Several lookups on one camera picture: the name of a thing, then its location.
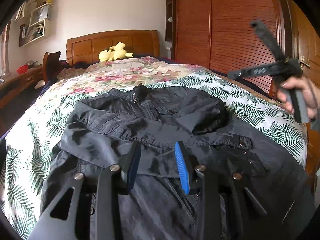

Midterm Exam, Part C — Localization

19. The wooden desk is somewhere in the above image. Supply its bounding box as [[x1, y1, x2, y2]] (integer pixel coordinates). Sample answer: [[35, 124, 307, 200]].
[[0, 64, 43, 108]]

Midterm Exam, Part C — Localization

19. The palm leaf bedspread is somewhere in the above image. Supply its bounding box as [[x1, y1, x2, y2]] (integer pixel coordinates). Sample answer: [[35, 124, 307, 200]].
[[1, 69, 308, 239]]

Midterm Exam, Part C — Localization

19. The floral quilt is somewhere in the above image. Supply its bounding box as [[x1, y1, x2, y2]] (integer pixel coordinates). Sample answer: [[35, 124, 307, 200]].
[[52, 56, 204, 95]]

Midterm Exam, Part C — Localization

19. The white wall shelf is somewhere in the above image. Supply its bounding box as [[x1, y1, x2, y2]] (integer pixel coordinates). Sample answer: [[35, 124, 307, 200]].
[[13, 0, 54, 47]]

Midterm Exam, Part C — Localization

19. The wooden room door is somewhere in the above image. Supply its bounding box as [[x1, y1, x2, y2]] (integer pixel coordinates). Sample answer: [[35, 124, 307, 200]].
[[287, 0, 319, 187]]

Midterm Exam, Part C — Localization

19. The dark grey jacket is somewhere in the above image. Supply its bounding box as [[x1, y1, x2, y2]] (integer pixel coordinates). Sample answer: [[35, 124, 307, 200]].
[[31, 85, 316, 239]]

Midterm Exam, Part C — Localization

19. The person's right hand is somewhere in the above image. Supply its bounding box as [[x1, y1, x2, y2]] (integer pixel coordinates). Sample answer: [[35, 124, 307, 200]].
[[276, 76, 319, 119]]

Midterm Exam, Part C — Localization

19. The wooden headboard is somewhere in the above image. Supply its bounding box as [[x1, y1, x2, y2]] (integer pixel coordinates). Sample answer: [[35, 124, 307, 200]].
[[66, 30, 160, 65]]

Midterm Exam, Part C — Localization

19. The red bowl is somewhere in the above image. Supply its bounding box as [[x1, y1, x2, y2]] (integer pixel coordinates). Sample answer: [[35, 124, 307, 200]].
[[16, 64, 29, 75]]

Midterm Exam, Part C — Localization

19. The dark wooden chair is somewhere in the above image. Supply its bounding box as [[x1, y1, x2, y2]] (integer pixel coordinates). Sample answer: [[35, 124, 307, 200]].
[[42, 51, 62, 84]]

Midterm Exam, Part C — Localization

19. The metal door handle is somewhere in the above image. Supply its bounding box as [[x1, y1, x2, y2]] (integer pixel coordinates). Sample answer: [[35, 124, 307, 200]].
[[300, 55, 310, 73]]

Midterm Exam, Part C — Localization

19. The yellow plush toy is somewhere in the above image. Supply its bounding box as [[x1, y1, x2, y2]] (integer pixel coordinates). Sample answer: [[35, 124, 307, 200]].
[[98, 42, 133, 62]]

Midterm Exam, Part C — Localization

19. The wooden louvred wardrobe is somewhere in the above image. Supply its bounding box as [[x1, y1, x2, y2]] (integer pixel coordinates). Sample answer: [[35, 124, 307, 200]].
[[164, 0, 291, 95]]

